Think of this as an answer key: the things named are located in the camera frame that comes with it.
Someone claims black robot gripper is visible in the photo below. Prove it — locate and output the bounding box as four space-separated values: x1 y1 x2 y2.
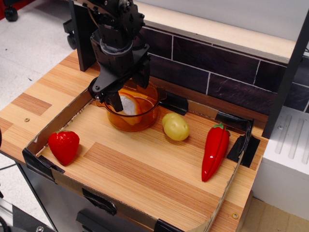
88 33 151 112

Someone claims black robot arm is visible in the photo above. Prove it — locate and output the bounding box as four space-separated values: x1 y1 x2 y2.
70 0 150 112

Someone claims orange transparent plastic pot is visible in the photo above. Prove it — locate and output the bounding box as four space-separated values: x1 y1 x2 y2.
96 80 167 132

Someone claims yellow toy potato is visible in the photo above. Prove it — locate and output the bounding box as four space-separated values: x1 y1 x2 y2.
162 113 190 141

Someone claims red toy strawberry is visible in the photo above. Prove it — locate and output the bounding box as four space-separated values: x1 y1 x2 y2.
48 130 80 166

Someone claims red toy chili pepper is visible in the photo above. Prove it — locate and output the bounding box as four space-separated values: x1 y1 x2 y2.
201 123 230 182

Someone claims black office chair base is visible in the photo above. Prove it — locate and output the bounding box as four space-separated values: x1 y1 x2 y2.
4 6 76 50

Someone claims light wooden shelf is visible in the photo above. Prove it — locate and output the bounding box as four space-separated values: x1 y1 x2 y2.
136 1 296 64

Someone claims white ribbed cabinet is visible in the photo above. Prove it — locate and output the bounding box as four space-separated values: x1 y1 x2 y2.
252 106 309 219

